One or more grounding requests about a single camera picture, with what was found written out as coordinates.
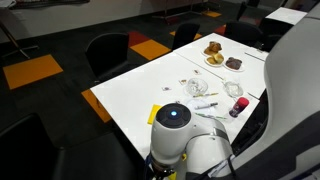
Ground metal tripod stand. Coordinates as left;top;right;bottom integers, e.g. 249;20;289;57
0;19;40;60

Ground yellow-green pencil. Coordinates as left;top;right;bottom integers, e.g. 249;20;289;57
192;92;220;99

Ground brown twisted bread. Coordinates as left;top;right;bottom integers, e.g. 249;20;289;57
203;40;223;56

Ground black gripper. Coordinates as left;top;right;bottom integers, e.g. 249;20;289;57
146;160;177;180

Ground marker pen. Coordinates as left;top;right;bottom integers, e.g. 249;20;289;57
194;102;219;111

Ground yellow sticky note pad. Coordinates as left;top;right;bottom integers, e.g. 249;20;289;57
147;104;163;125

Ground black office chair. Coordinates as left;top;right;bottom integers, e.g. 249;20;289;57
84;32;131;82
223;20;264;49
171;22;201;51
259;18;295;52
0;113;146;180

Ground tan bread rolls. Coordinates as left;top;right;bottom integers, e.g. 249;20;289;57
206;53;225;65

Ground large white plate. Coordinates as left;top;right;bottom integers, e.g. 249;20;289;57
222;58;246;73

